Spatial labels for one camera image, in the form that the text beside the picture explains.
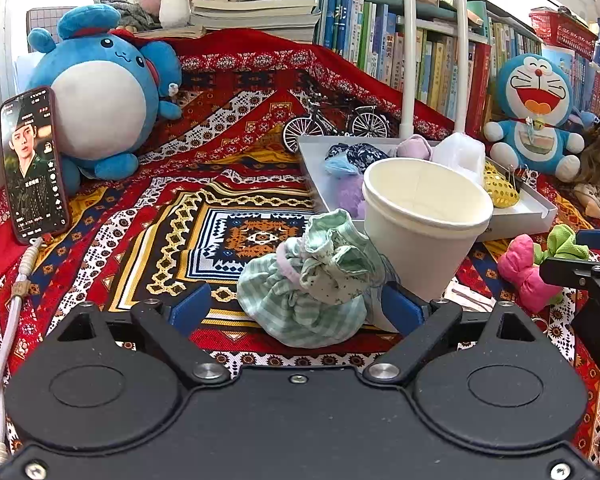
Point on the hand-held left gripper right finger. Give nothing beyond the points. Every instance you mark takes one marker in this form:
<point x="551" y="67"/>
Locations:
<point x="402" y="307"/>

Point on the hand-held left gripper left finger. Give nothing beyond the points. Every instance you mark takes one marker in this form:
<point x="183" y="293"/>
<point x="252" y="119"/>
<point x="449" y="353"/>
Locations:
<point x="190" y="307"/>

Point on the white shallow cardboard box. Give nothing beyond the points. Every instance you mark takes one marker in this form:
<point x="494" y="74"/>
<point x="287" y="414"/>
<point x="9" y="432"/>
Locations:
<point x="525" y="210"/>

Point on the green striped cloth pouch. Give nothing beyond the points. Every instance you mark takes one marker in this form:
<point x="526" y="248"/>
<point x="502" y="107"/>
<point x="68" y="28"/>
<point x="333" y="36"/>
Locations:
<point x="300" y="305"/>

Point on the gold sequin bow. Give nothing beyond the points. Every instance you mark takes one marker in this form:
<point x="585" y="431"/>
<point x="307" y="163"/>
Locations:
<point x="500" y="187"/>

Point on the purple fluffy scrunchie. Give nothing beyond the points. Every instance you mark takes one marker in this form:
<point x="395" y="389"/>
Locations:
<point x="350" y="195"/>

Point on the dark blue patterned scrunchie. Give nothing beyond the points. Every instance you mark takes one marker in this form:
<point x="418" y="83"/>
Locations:
<point x="362" y="152"/>

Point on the lilac scrunchie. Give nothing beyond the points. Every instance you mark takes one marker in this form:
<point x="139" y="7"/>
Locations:
<point x="412" y="146"/>

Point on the green fabric scrunchie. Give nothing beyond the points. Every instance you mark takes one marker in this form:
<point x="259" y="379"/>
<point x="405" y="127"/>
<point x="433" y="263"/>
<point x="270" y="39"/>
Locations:
<point x="562" y="242"/>

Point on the pink fabric bow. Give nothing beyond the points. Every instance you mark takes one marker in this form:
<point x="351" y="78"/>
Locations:
<point x="525" y="270"/>

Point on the white paper cup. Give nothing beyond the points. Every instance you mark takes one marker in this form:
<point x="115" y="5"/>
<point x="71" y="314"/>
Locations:
<point x="415" y="250"/>

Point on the red patterned blanket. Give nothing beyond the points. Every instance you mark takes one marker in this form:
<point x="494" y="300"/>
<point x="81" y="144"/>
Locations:
<point x="130" y="240"/>

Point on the black binder clip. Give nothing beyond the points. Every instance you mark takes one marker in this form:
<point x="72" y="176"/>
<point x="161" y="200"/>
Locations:
<point x="515" y="180"/>

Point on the blue cat plush toy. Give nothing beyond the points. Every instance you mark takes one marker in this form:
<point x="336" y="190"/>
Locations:
<point x="535" y="85"/>

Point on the miniature bicycle model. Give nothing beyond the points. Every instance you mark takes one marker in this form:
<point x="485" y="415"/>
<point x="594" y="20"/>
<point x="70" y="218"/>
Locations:
<point x="321" y="119"/>

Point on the smartphone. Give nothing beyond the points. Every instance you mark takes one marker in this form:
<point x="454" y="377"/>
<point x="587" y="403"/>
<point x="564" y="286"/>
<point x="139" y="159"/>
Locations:
<point x="32" y="170"/>

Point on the red plastic basket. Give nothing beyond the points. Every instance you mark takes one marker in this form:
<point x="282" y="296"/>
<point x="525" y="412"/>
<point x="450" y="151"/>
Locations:
<point x="560" y="32"/>

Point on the round blue plush toy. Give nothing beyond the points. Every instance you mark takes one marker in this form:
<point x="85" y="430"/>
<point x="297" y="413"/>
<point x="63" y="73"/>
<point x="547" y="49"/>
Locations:
<point x="100" y="110"/>

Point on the row of upright books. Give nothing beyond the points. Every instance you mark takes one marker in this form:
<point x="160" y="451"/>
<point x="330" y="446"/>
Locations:
<point x="380" y="45"/>

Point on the stack of books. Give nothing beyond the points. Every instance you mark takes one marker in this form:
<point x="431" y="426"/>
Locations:
<point x="255" y="15"/>

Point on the grey cloth toy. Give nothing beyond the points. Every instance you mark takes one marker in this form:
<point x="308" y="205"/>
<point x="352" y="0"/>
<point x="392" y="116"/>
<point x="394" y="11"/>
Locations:
<point x="125" y="10"/>

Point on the grey grid board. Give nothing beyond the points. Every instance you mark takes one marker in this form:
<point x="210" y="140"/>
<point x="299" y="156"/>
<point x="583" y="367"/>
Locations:
<point x="37" y="20"/>

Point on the white pipe frame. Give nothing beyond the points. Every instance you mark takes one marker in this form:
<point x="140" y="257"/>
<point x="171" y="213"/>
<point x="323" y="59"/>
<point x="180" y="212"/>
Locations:
<point x="410" y="60"/>

